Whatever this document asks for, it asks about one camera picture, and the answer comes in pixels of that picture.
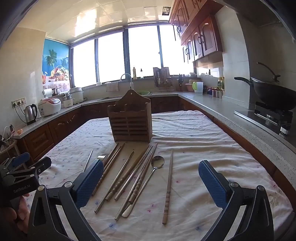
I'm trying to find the grey kitchen countertop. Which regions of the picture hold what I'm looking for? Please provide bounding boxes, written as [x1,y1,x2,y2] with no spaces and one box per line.
[14,91,296,195]

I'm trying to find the small white appliance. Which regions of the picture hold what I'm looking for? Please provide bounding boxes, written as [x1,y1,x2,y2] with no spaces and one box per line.
[63,92,75,108]

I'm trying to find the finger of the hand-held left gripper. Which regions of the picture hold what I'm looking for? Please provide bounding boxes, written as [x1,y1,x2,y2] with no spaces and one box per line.
[6,157,52,183]
[0,152,31,172]

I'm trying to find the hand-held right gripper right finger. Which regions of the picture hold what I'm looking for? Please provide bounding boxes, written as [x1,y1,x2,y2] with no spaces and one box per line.
[198,159,274,241]

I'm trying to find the carved wooden chopstick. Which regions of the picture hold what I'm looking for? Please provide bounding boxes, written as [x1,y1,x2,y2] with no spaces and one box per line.
[162,150,174,225]
[129,160,151,204]

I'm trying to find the kitchen window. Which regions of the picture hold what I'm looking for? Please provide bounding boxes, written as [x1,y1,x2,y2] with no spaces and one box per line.
[69,23,197,87]

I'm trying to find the metal fork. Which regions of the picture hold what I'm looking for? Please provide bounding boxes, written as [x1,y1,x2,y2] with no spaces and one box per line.
[94,153,110,167]

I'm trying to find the white cooker pot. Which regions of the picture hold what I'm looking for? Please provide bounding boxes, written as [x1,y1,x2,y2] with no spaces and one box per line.
[69,87,84,103]

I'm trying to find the wok lid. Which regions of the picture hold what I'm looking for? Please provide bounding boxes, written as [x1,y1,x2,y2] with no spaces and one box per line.
[251,61,292,88]

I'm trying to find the tropical wall poster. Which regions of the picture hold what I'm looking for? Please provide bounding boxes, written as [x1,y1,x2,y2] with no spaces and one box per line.
[42,39,70,90]

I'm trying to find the steel range hood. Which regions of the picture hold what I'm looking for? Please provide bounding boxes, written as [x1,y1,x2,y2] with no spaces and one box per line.
[223,0,292,29]

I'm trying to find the metal spoon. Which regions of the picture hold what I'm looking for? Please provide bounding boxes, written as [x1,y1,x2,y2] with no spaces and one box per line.
[121,156,165,218]

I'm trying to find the wooden utensil holder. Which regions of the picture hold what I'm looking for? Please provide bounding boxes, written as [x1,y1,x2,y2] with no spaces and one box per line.
[107,89,152,142]

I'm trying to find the sink faucet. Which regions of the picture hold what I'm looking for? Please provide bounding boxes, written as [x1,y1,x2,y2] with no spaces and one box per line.
[120,73,133,90]

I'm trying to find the dark brown wooden chopstick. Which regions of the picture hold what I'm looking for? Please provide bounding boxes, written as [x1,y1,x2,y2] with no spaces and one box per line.
[98,143,125,187]
[92,143,119,196]

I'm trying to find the black wok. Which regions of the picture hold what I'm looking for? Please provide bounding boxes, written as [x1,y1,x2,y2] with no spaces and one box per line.
[234,76,294,110]

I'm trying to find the steel electric kettle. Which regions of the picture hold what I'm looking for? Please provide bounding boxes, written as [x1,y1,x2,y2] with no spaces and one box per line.
[24,104,38,126]

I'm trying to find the wooden wall cabinets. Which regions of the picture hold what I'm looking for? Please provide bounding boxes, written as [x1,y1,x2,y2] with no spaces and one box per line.
[169,0,223,63]

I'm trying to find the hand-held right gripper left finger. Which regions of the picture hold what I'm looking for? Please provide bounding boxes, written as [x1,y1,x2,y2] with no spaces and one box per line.
[27,159,104,241]

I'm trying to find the white wall sockets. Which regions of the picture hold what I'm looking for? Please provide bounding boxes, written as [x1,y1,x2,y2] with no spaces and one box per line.
[11,97,27,108]

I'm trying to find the floral white tablecloth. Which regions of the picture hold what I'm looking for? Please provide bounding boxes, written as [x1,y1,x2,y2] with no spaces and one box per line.
[23,110,294,241]

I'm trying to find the dish rack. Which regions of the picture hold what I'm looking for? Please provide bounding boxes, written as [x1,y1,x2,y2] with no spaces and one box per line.
[153,67,175,92]

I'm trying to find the gas stove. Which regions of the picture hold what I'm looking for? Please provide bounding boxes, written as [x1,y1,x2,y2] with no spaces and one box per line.
[235,102,293,137]

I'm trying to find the white and red rice cooker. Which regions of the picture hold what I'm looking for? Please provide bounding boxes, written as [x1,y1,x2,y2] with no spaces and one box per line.
[38,98,62,117]

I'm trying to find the person's left hand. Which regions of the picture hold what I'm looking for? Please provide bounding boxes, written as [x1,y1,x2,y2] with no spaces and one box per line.
[0,193,30,234]

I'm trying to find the white stool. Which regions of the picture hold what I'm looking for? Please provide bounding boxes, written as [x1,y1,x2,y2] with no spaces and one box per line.
[0,139,26,169]

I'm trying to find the round wooden box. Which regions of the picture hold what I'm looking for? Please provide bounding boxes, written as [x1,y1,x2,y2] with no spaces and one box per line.
[185,79,196,92]

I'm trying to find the black charger cables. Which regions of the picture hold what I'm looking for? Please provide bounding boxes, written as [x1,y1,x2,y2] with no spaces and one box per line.
[0,125,16,144]

